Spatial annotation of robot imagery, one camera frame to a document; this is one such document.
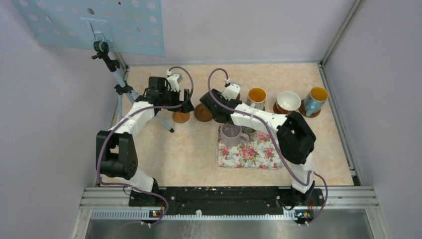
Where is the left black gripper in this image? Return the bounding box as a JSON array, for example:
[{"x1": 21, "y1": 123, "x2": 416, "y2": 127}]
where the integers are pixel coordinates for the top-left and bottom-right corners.
[{"x1": 159, "y1": 86, "x2": 193, "y2": 113}]

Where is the brown coaster one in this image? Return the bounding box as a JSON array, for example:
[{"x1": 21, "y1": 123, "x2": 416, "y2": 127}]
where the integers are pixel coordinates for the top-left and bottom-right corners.
[{"x1": 194, "y1": 103, "x2": 213, "y2": 122}]

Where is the light brown small coaster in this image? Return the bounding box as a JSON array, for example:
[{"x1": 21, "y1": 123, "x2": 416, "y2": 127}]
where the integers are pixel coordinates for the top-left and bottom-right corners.
[{"x1": 172, "y1": 112, "x2": 191, "y2": 123}]

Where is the glass mug orange inside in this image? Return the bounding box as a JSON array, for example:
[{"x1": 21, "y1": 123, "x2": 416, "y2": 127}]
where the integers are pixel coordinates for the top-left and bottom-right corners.
[{"x1": 246, "y1": 88, "x2": 267, "y2": 111}]

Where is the white cup red handle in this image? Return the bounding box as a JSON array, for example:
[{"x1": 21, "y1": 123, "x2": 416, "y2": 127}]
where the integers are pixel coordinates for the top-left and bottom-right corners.
[{"x1": 276, "y1": 91, "x2": 301, "y2": 107}]

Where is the blue mug yellow inside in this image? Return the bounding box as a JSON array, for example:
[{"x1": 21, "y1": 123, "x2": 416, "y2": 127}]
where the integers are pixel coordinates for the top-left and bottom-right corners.
[{"x1": 304, "y1": 87, "x2": 329, "y2": 116}]

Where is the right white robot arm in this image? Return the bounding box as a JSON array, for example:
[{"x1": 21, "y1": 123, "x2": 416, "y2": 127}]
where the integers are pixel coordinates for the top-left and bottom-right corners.
[{"x1": 200, "y1": 89, "x2": 316, "y2": 205}]

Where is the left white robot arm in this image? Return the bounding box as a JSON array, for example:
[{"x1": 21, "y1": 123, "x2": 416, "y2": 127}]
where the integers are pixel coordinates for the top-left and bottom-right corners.
[{"x1": 96, "y1": 74, "x2": 194, "y2": 206}]

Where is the small grey-green cup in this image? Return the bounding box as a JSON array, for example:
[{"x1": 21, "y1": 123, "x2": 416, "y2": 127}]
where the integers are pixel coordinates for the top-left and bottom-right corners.
[{"x1": 242, "y1": 126, "x2": 256, "y2": 141}]

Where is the brown coaster six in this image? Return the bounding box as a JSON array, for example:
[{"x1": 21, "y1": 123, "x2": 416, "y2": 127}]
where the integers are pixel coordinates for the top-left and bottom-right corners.
[{"x1": 299, "y1": 100, "x2": 321, "y2": 118}]

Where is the lilac mug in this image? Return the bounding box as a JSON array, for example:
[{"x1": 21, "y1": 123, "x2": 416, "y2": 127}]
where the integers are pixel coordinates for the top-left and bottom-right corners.
[{"x1": 219, "y1": 123, "x2": 250, "y2": 147}]

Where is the floral tray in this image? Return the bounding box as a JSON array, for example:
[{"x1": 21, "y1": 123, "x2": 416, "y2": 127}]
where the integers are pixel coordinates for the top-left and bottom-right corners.
[{"x1": 216, "y1": 131, "x2": 284, "y2": 169}]

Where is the blue tripod stand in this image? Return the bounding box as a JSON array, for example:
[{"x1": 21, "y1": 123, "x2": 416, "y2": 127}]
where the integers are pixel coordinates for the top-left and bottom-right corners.
[{"x1": 91, "y1": 40, "x2": 175, "y2": 133}]

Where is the blue perforated board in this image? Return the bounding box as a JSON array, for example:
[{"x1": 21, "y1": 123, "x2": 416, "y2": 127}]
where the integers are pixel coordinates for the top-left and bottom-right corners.
[{"x1": 12, "y1": 0, "x2": 166, "y2": 57}]

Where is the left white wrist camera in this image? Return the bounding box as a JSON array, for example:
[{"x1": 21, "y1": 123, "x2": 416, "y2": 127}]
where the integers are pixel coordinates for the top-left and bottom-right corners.
[{"x1": 166, "y1": 70, "x2": 183, "y2": 92}]

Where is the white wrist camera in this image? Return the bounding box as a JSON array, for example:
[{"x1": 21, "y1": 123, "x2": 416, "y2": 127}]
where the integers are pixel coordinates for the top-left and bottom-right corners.
[
  {"x1": 221, "y1": 79, "x2": 241, "y2": 100},
  {"x1": 166, "y1": 70, "x2": 183, "y2": 92}
]

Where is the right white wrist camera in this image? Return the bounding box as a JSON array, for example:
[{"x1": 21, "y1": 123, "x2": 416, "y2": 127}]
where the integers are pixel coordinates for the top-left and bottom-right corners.
[{"x1": 221, "y1": 79, "x2": 241, "y2": 100}]

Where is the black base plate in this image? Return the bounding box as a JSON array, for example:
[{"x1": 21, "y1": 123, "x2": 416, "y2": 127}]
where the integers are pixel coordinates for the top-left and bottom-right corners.
[{"x1": 128, "y1": 186, "x2": 324, "y2": 216}]

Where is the aluminium frame rail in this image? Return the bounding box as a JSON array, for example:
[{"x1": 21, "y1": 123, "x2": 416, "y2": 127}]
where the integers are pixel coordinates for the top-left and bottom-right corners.
[{"x1": 72, "y1": 186, "x2": 391, "y2": 239}]

